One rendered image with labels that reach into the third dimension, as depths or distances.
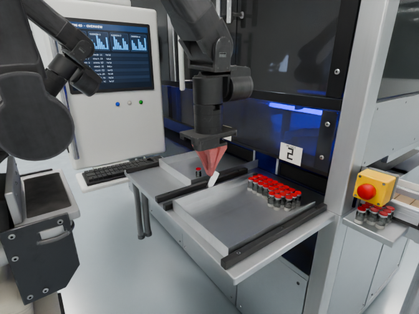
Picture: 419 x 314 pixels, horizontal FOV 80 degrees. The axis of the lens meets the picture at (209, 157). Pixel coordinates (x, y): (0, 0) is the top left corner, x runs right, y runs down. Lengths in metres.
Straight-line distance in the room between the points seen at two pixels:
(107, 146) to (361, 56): 1.14
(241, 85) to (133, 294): 1.49
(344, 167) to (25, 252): 0.75
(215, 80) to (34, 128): 0.28
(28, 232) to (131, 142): 0.95
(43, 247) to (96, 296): 1.29
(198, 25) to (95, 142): 1.03
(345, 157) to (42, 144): 0.69
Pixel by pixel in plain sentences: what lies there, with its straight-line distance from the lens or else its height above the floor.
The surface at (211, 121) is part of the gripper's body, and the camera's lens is 0.47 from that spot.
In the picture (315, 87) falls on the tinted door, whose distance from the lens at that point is 0.80.
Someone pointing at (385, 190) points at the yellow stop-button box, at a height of 1.01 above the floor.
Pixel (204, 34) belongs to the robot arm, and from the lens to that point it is 0.44.
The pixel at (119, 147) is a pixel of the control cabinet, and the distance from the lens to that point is 1.40.
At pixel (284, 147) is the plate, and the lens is 0.87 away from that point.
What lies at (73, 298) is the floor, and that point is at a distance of 1.87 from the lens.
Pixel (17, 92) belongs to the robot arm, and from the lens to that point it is 0.33.
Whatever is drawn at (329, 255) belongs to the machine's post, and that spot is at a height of 0.73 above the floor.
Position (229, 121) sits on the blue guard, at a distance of 1.05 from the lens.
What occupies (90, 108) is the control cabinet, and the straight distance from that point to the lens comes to 1.33.
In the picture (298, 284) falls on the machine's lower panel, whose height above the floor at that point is 0.54.
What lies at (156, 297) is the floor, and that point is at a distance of 1.72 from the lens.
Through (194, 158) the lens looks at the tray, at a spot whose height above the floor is 0.88.
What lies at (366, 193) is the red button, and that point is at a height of 1.00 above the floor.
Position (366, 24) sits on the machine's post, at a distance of 0.74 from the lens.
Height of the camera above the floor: 1.30
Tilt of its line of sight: 21 degrees down
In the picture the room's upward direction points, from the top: straight up
